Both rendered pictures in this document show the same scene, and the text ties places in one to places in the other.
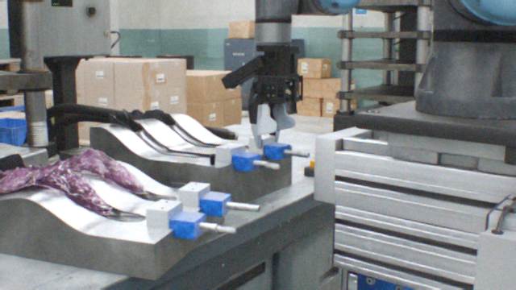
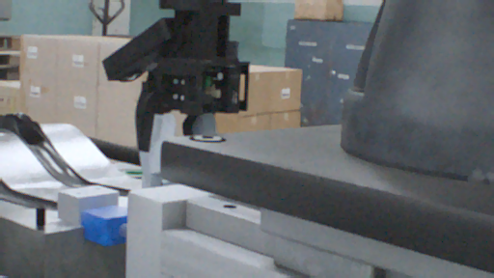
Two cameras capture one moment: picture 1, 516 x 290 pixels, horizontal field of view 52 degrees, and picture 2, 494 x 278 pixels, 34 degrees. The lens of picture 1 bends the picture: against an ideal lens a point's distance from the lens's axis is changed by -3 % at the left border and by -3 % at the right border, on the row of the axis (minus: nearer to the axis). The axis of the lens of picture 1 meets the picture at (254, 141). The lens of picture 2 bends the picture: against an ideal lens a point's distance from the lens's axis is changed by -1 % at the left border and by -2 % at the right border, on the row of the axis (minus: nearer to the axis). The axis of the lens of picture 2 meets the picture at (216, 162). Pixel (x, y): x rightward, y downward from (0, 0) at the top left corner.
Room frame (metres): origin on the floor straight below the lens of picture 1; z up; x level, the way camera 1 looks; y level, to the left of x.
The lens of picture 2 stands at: (0.29, -0.20, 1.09)
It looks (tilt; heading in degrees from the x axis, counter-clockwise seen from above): 10 degrees down; 9
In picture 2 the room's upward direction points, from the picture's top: 3 degrees clockwise
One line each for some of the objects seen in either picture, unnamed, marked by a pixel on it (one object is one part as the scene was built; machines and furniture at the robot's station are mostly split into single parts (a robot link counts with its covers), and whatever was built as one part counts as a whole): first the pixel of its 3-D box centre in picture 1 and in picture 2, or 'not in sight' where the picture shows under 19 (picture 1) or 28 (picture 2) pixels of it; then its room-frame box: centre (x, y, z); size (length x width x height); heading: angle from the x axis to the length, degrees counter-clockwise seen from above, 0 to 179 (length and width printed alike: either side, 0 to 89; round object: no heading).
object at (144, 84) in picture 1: (122, 105); (110, 110); (5.40, 1.32, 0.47); 1.22 x 0.80 x 0.94; 58
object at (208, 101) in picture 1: (180, 104); (204, 114); (6.30, 0.86, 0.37); 1.20 x 0.82 x 0.74; 62
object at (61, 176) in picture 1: (64, 174); not in sight; (0.90, 0.33, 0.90); 0.26 x 0.18 x 0.08; 72
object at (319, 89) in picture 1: (326, 88); not in sight; (7.93, -1.05, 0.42); 0.86 x 0.33 x 0.83; 54
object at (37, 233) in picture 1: (61, 199); not in sight; (0.89, 0.33, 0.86); 0.50 x 0.26 x 0.11; 72
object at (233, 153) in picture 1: (250, 162); (117, 227); (1.03, 0.01, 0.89); 0.13 x 0.05 x 0.05; 55
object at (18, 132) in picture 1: (10, 134); not in sight; (4.56, 2.13, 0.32); 0.60 x 0.41 x 0.22; 60
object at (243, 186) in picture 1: (170, 151); (20, 191); (1.23, 0.19, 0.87); 0.50 x 0.26 x 0.14; 55
